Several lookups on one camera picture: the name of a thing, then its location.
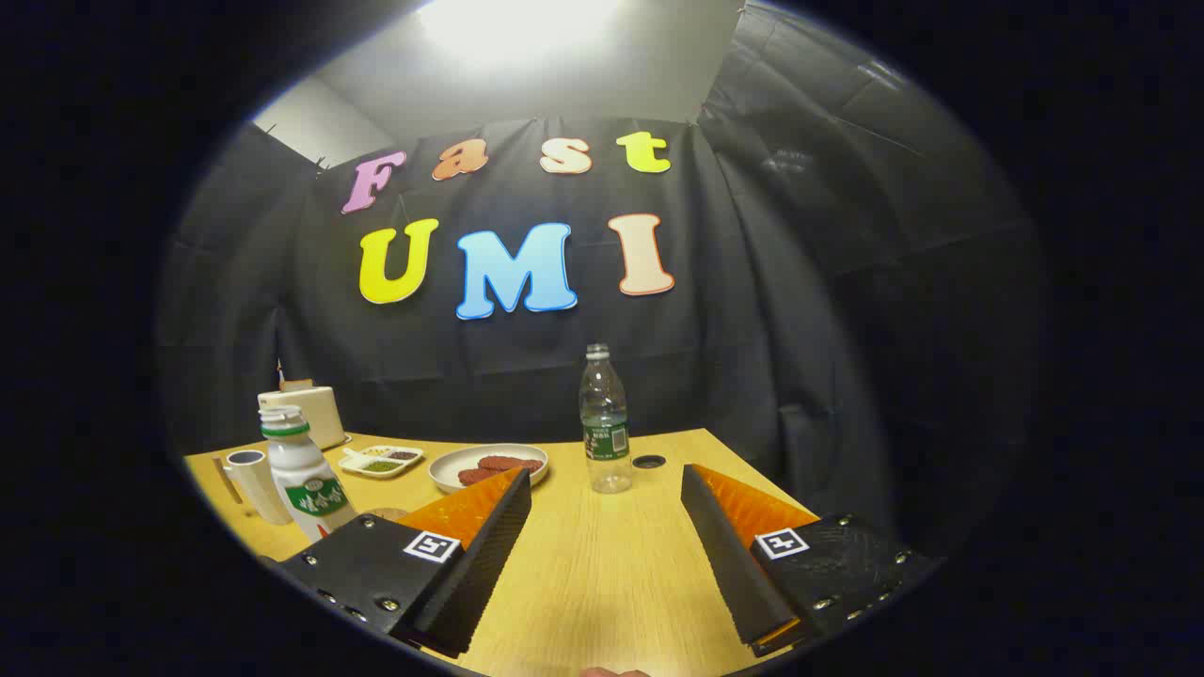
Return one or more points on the white divided dish with beans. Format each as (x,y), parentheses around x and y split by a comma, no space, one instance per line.
(381,463)

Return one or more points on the black backdrop cloth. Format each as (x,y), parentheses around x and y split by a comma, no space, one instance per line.
(800,329)

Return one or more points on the toast bread slice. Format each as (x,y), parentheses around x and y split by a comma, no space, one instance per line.
(296,385)

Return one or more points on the clear plastic water bottle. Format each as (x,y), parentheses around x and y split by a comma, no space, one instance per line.
(607,423)

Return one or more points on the cream toaster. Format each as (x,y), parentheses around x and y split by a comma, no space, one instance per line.
(315,414)

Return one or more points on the white oval plate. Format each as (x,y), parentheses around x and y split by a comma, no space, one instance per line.
(450,467)

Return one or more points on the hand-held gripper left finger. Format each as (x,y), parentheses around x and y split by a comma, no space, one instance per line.
(489,555)

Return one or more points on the black round table grommet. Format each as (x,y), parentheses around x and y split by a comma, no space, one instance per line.
(649,462)

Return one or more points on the red sausage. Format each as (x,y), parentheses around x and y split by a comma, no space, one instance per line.
(513,464)
(478,477)

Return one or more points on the wooden table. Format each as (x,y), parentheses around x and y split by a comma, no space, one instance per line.
(602,564)

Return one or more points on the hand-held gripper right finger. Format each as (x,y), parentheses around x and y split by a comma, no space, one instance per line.
(729,555)

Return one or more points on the round wooden coaster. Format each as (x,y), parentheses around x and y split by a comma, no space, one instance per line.
(386,514)

